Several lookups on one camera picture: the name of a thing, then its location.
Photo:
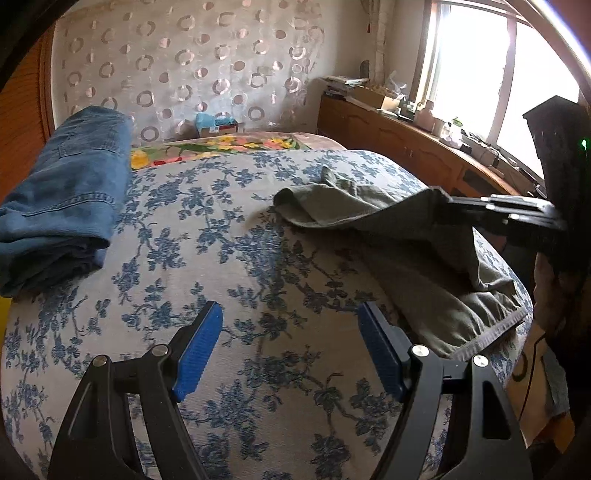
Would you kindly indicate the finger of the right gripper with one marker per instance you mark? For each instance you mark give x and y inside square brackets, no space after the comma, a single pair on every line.
[459,206]

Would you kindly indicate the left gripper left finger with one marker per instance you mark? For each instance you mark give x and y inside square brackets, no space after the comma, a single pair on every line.
[187,353]

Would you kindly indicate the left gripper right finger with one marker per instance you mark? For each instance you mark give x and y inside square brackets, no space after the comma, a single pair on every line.
[405,369]

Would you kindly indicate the grey-green shorts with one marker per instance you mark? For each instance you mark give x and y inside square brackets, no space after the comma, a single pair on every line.
[455,300]

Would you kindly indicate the person's right hand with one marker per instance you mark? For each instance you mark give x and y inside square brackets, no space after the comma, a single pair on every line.
[552,292]

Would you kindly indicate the long wooden cabinet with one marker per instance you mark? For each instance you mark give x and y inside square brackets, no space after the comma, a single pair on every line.
[420,153]

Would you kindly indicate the pink bottle on sill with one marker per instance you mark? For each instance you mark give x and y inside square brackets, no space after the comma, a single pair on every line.
[424,117]

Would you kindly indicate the blue floral bed sheet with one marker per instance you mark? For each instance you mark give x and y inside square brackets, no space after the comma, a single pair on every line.
[290,391]

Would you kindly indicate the cardboard box on cabinet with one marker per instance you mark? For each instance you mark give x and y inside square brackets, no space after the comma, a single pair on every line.
[375,99]

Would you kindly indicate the stack of papers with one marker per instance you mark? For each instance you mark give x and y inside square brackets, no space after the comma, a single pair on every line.
[341,86]

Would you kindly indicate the folded blue jeans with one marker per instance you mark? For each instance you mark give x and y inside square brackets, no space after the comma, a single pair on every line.
[59,221]

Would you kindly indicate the yellow plush toy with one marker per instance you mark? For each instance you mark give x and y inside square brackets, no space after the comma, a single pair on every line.
[5,305]

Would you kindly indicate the tied side curtain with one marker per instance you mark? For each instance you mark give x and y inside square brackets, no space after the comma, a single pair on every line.
[380,16]

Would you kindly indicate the colourful floral blanket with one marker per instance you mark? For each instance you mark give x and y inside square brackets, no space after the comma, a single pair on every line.
[227,144]

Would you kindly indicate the cardboard box with blue bag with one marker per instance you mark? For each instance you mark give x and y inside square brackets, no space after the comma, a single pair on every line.
[210,125]

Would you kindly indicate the wooden slatted wardrobe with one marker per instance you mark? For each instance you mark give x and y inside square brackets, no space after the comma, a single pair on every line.
[26,113]

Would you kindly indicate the sheer circle-pattern curtain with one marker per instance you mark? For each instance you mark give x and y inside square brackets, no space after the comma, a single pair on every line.
[167,63]

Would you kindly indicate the window with wooden frame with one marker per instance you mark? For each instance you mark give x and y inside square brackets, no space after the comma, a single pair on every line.
[486,68]

